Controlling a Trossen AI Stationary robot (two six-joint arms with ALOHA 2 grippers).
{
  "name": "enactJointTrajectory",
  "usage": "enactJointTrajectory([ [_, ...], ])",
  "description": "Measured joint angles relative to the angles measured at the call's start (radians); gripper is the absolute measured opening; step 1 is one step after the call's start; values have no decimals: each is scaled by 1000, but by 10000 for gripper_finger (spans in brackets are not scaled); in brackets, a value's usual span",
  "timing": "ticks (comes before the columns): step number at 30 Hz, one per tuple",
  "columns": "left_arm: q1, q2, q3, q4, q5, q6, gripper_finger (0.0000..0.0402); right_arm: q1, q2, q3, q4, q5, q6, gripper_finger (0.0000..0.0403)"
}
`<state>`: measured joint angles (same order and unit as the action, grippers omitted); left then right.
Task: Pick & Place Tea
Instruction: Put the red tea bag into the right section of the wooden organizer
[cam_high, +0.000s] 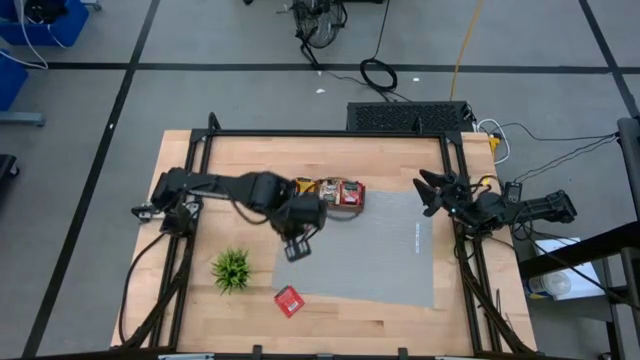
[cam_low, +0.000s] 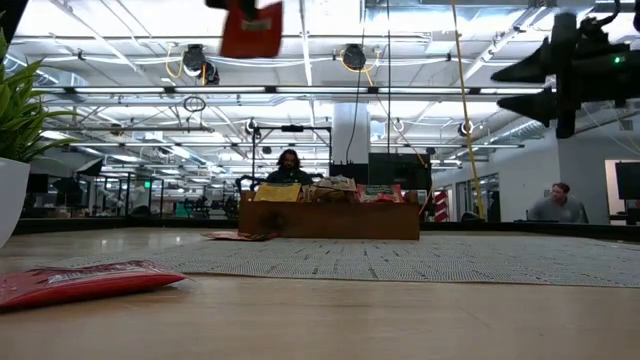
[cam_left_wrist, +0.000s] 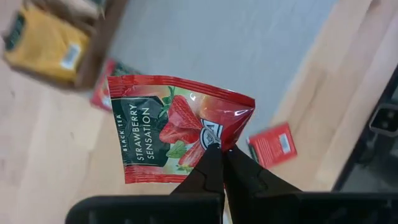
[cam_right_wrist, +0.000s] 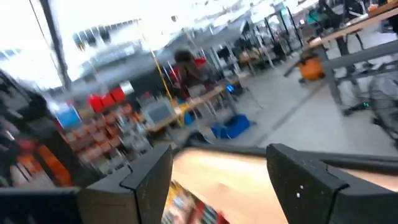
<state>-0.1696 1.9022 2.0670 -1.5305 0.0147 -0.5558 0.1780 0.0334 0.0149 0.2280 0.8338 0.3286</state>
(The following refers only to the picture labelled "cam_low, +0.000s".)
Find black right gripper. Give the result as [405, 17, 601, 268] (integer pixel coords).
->
[491, 12, 640, 140]

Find red strawberry tea packet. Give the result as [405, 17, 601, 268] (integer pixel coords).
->
[0, 259, 187, 312]
[201, 230, 280, 243]
[218, 0, 285, 60]
[355, 183, 405, 204]

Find yellow tea packet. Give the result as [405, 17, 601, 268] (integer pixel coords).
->
[252, 182, 303, 204]

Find beige tea packet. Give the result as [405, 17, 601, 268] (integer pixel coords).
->
[299, 174, 359, 204]

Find wooden three-compartment tea box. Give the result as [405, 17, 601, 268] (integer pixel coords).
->
[237, 188, 421, 241]

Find long ceiling light strip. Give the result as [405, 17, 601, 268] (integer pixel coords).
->
[124, 85, 556, 97]

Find person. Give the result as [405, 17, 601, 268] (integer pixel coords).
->
[264, 148, 316, 186]
[527, 182, 590, 225]

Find black monitor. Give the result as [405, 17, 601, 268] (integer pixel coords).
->
[368, 152, 432, 191]
[614, 160, 640, 201]

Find red white striped object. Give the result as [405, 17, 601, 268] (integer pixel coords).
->
[433, 189, 450, 224]

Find black cabinet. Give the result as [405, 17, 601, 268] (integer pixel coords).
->
[328, 162, 370, 185]

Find grey woven placemat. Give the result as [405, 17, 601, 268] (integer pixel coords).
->
[37, 234, 640, 289]

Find green plant in white pot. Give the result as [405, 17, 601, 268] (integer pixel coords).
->
[0, 27, 84, 249]

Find yellow hanging cable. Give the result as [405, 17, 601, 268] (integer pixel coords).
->
[449, 0, 485, 221]

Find black cable coil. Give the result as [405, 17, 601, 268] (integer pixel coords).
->
[182, 95, 207, 114]

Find black metal rig frame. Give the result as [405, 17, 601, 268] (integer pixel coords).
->
[251, 124, 333, 191]

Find black hanging cable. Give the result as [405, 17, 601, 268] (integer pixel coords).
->
[385, 0, 392, 186]

